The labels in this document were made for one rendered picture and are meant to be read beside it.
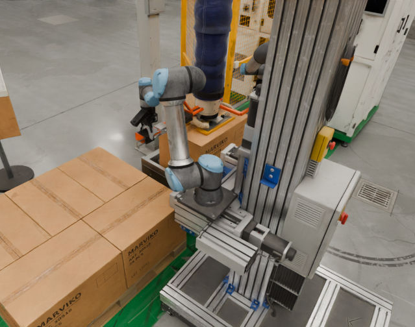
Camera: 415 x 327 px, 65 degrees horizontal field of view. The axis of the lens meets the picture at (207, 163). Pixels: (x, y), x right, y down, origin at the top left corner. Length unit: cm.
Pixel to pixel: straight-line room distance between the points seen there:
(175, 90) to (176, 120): 12
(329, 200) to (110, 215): 141
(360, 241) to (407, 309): 62
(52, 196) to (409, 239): 295
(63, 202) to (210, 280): 113
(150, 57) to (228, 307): 223
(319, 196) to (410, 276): 178
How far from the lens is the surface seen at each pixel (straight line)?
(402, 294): 300
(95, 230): 222
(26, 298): 202
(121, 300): 241
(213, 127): 232
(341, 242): 310
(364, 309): 251
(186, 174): 143
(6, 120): 305
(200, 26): 213
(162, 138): 241
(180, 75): 138
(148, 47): 322
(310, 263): 170
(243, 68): 221
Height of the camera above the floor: 215
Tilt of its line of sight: 37 degrees down
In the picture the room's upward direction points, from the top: 4 degrees clockwise
